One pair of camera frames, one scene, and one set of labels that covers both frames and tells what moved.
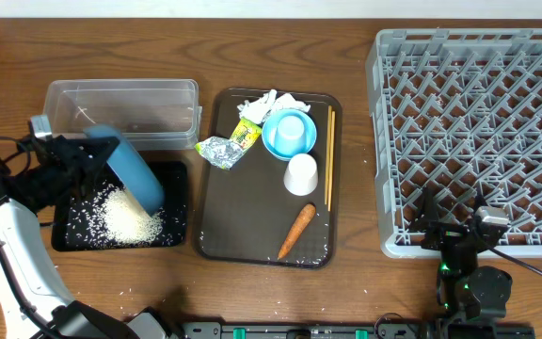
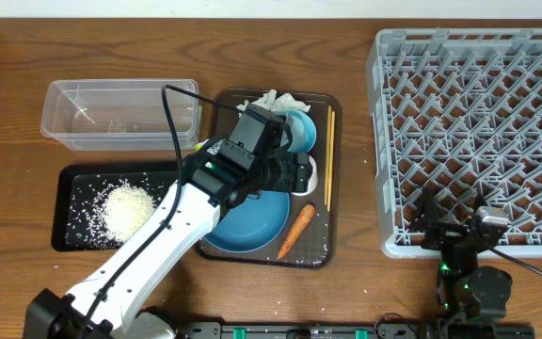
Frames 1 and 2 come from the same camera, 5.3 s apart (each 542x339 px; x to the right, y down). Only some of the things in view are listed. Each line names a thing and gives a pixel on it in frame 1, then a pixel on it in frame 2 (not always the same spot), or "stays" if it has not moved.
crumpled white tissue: (258, 109) stays
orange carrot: (302, 222) stays
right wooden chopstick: (331, 169) stays
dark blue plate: (131, 171) → (258, 221)
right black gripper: (446, 234) stays
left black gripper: (67, 159) → (294, 169)
